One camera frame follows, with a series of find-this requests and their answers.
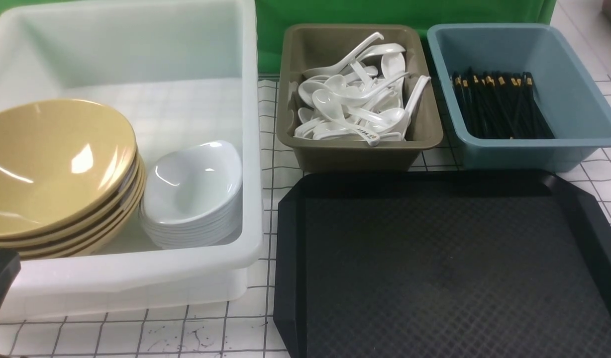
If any yellow stacked bowl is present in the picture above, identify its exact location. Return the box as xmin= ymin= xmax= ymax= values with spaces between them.
xmin=0 ymin=156 xmax=145 ymax=260
xmin=15 ymin=173 xmax=145 ymax=260

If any yellow noodle bowl stack top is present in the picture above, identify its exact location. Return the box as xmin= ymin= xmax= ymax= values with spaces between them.
xmin=0 ymin=152 xmax=143 ymax=248

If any brown plastic spoon bin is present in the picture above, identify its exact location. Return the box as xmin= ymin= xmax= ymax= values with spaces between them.
xmin=276 ymin=23 xmax=443 ymax=173

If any white soup spoons pile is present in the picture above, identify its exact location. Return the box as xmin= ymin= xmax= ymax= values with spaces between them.
xmin=293 ymin=32 xmax=431 ymax=147

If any white side dish stack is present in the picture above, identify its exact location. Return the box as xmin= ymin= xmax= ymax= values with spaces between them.
xmin=139 ymin=140 xmax=242 ymax=250

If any green backdrop cloth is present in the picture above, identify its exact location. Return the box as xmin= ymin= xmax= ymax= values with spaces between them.
xmin=0 ymin=0 xmax=558 ymax=75

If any large white plastic tub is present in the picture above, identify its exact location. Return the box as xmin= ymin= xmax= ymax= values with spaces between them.
xmin=0 ymin=0 xmax=264 ymax=323

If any black serving tray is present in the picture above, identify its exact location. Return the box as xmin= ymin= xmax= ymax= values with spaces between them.
xmin=273 ymin=170 xmax=611 ymax=358

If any black chopsticks bundle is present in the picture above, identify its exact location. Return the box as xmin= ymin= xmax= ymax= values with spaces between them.
xmin=451 ymin=67 xmax=555 ymax=140

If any blue plastic chopstick bin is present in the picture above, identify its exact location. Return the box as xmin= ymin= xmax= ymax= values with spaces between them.
xmin=427 ymin=23 xmax=611 ymax=172

